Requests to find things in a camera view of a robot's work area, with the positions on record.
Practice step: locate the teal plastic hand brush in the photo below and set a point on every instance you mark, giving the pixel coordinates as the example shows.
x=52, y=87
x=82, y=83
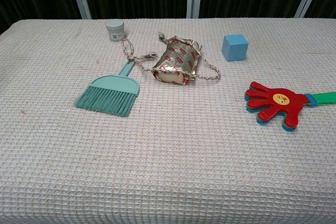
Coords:
x=113, y=89

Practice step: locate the gold foil packet red print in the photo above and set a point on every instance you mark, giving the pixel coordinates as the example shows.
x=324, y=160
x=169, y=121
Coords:
x=174, y=60

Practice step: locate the beige waffle-weave tablecloth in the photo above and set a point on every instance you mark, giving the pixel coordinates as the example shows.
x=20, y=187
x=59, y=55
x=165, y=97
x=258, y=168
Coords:
x=168, y=161

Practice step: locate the light blue cube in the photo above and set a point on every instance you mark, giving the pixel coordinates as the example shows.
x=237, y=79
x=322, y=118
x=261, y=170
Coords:
x=235, y=48

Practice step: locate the small grey lidded jar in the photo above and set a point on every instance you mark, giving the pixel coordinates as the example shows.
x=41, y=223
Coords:
x=115, y=31

